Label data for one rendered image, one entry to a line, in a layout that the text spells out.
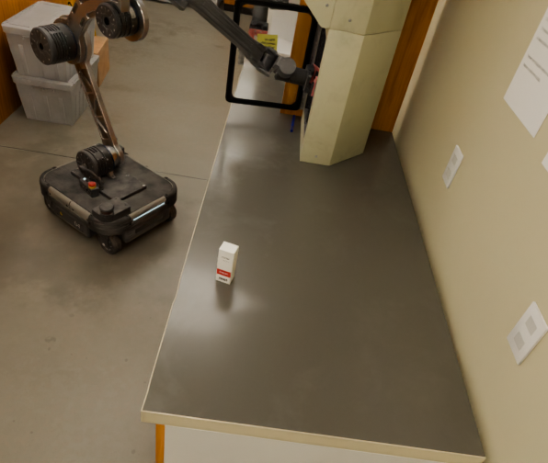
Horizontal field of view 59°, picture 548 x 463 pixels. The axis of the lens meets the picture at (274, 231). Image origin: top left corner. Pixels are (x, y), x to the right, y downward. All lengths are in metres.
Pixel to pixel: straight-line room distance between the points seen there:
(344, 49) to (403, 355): 0.94
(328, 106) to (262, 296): 0.74
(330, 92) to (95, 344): 1.46
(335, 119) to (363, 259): 0.53
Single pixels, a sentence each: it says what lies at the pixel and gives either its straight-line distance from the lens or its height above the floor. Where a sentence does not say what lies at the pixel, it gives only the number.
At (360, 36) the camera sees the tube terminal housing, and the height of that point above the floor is 1.41.
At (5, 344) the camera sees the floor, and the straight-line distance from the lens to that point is 2.39.
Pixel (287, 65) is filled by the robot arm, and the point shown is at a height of 1.25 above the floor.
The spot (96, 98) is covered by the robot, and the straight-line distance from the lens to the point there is 2.77.
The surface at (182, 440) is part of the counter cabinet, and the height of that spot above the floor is 0.85.
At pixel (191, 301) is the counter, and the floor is 0.94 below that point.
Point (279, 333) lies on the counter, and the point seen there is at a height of 0.94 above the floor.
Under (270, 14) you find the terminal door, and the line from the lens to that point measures 1.88.
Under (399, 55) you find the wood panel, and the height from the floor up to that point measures 1.26.
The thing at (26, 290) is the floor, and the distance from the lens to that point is 2.58.
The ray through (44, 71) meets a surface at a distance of 3.72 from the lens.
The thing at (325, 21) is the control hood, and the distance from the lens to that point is 1.59.
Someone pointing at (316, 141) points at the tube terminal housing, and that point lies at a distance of 1.74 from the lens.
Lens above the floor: 1.83
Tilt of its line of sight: 39 degrees down
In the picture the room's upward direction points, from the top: 12 degrees clockwise
